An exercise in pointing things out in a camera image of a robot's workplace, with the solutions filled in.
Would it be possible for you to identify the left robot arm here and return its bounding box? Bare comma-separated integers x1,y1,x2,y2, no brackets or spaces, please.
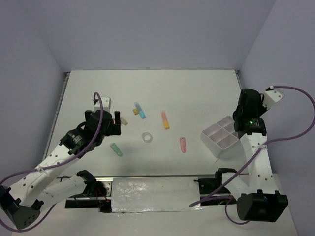
0,110,121,233

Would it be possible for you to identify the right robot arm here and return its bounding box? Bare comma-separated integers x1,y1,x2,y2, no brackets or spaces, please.
214,88,288,223

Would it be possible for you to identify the grey rectangular eraser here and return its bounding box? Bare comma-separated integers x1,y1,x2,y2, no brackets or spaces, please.
121,118,128,125

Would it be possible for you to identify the green correction tape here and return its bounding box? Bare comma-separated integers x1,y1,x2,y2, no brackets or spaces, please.
110,143,123,157

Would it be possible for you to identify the blue highlighter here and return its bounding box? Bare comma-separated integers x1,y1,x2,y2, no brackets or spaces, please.
134,102,146,119

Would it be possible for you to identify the clear tape roll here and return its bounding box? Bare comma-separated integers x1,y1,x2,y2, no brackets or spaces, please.
142,132,153,143

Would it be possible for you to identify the orange highlighter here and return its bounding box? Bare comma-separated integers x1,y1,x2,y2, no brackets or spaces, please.
161,111,170,130

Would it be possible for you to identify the pink correction tape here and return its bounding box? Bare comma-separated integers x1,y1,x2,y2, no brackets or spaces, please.
180,137,186,153

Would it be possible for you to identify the silver foil sheet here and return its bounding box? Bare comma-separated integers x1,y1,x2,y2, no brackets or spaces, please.
111,177,202,213

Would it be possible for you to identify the white divided organizer tray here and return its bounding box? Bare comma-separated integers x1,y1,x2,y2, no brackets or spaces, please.
200,116,244,160

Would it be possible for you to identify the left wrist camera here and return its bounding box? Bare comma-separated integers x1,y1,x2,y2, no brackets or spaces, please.
94,97,112,113

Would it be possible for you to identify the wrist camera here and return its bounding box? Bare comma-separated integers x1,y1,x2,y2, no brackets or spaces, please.
262,86,285,110
94,97,112,113

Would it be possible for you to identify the metal base rail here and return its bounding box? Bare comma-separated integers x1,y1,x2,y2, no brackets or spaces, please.
64,174,247,213

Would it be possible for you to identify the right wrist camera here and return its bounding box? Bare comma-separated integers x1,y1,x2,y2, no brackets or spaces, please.
262,86,285,110

